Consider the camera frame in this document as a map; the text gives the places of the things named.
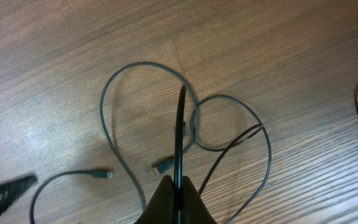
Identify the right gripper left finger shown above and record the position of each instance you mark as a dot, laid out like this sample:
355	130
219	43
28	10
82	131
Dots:
160	208

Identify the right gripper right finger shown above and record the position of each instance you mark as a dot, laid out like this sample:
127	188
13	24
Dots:
194	210

